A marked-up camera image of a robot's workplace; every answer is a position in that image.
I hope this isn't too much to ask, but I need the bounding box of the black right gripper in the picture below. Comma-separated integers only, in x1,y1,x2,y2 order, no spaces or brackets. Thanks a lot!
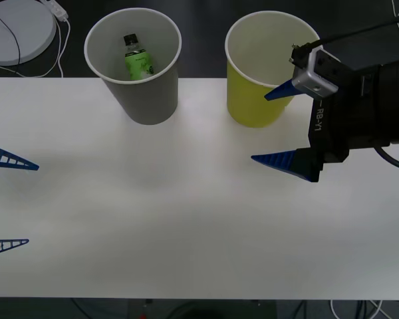
251,65,383,183

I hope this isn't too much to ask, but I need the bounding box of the round white disc base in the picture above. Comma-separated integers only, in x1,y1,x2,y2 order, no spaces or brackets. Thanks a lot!
0,0,57,67

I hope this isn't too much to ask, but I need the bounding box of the white power strip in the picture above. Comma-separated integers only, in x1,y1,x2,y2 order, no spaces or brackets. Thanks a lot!
39,0,69,22

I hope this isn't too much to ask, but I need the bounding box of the white cable under table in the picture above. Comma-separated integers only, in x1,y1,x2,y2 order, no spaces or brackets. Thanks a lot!
330,298,390,319

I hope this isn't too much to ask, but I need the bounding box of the green plastic bottle black cap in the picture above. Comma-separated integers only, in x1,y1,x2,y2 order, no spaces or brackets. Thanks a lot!
122,33,156,80

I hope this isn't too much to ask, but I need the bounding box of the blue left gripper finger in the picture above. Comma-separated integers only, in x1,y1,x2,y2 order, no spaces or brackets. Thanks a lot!
0,142,40,171
0,239,30,258

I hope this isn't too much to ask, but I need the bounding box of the yellow-green plastic waste bin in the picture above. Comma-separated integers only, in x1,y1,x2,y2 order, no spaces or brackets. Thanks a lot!
223,10,322,129

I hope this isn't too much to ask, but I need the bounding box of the thin black cable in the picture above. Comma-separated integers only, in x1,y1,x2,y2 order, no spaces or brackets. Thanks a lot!
0,7,22,66

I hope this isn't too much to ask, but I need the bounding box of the grey plastic waste bin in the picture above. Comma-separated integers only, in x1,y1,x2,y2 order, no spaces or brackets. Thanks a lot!
83,9,182,126

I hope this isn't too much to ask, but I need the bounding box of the white power strip cable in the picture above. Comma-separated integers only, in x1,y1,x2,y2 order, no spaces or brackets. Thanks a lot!
0,18,71,79

